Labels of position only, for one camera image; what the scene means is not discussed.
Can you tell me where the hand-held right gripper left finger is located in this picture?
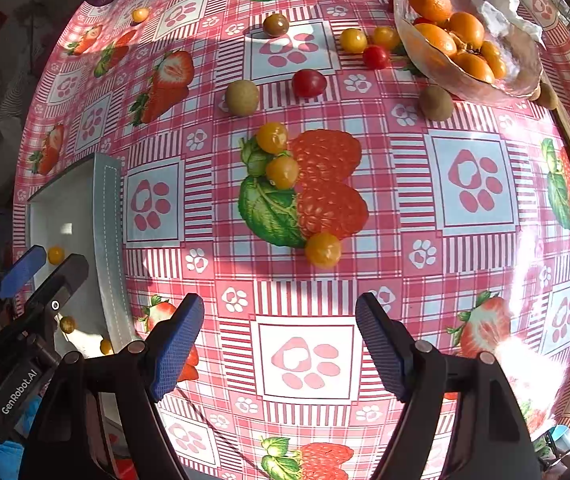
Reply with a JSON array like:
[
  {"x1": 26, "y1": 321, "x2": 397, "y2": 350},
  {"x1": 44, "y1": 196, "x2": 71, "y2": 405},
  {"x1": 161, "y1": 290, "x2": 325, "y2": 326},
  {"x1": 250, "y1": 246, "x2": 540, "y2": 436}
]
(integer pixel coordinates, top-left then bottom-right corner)
[{"x1": 18, "y1": 294, "x2": 205, "y2": 480}]

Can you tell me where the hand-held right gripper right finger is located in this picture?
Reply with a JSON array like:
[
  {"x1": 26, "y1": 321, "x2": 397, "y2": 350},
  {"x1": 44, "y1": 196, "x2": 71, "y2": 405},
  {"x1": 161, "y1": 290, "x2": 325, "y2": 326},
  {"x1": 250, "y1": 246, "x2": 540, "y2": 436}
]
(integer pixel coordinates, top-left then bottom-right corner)
[{"x1": 355, "y1": 292, "x2": 540, "y2": 480}]

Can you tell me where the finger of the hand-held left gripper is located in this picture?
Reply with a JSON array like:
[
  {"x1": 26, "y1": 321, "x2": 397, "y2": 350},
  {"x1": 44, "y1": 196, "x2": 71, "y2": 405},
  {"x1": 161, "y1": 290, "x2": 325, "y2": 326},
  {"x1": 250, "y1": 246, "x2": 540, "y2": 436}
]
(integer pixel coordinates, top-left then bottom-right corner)
[
  {"x1": 24, "y1": 254, "x2": 90, "y2": 341},
  {"x1": 0, "y1": 245, "x2": 47, "y2": 301}
]

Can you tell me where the white stitched leather tray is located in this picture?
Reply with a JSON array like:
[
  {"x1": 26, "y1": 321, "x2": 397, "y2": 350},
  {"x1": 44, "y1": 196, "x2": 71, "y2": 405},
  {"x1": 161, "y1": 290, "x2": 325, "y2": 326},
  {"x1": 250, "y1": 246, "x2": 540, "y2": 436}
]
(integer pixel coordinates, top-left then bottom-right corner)
[{"x1": 26, "y1": 152, "x2": 140, "y2": 461}]

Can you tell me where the blue cloth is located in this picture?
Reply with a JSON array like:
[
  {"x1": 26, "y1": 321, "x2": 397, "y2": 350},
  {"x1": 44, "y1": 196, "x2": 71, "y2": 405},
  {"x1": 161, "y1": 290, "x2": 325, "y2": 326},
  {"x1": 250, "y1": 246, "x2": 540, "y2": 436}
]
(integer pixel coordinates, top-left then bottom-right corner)
[{"x1": 0, "y1": 437, "x2": 33, "y2": 480}]

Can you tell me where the strawberry print checked tablecloth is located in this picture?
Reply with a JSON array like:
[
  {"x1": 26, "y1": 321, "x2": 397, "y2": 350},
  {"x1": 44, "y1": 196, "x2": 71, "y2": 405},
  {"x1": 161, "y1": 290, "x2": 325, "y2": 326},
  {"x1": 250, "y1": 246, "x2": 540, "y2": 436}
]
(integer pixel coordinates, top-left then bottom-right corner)
[{"x1": 12, "y1": 0, "x2": 570, "y2": 480}]

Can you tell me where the brown longan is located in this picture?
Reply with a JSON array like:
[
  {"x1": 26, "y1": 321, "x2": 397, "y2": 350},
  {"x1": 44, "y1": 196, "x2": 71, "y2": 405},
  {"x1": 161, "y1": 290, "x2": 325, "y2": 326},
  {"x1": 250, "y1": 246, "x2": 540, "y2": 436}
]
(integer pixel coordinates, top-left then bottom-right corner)
[
  {"x1": 224, "y1": 79, "x2": 261, "y2": 117},
  {"x1": 419, "y1": 85, "x2": 454, "y2": 122},
  {"x1": 532, "y1": 82, "x2": 560, "y2": 110}
]

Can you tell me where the frosted glass bowl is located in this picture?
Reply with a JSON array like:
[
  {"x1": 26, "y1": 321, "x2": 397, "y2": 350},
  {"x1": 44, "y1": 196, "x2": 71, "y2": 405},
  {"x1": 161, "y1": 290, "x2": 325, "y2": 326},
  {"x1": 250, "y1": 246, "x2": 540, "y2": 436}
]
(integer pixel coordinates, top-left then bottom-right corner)
[{"x1": 393, "y1": 0, "x2": 546, "y2": 107}]

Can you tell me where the red cherry tomato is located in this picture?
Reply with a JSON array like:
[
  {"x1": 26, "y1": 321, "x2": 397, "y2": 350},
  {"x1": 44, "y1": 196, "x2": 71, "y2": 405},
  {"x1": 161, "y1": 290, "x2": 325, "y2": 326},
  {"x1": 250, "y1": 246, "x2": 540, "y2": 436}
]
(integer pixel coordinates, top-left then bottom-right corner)
[
  {"x1": 292, "y1": 69, "x2": 328, "y2": 99},
  {"x1": 362, "y1": 45, "x2": 391, "y2": 70}
]

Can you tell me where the mandarin orange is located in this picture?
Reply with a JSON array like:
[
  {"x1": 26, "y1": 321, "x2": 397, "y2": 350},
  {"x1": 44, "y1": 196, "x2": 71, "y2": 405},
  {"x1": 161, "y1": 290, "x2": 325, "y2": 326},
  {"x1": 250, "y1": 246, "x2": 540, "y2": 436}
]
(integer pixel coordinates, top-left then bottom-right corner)
[
  {"x1": 412, "y1": 22, "x2": 458, "y2": 58},
  {"x1": 408, "y1": 0, "x2": 453, "y2": 23},
  {"x1": 454, "y1": 51, "x2": 496, "y2": 84},
  {"x1": 446, "y1": 11, "x2": 486, "y2": 46}
]

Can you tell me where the brown-green cherry tomato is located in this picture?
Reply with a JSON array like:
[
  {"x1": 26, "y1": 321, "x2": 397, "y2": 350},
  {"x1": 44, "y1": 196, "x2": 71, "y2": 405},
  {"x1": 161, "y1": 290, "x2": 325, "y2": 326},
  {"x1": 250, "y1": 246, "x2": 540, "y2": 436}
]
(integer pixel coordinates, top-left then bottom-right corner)
[{"x1": 263, "y1": 12, "x2": 291, "y2": 38}]

